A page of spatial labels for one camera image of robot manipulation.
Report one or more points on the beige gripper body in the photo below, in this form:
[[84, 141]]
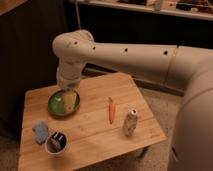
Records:
[[69, 100]]

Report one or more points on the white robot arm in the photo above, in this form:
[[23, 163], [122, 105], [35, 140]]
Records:
[[188, 69]]

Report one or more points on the green round plate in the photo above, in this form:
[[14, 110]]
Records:
[[56, 104]]

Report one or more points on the orange carrot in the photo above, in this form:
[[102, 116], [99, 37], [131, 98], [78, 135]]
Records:
[[111, 110]]

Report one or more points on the wooden low table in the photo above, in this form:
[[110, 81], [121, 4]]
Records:
[[90, 135]]

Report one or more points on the blue sponge cloth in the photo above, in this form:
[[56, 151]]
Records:
[[41, 132]]

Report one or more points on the white cup with contents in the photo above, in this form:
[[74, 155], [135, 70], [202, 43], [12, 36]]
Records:
[[56, 144]]

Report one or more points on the small patterned bottle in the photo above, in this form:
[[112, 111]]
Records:
[[130, 123]]

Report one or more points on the metal vertical pole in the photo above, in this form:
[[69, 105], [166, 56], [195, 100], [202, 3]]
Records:
[[77, 14]]

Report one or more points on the cluttered upper shelf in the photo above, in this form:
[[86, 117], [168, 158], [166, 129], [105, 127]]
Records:
[[164, 7]]

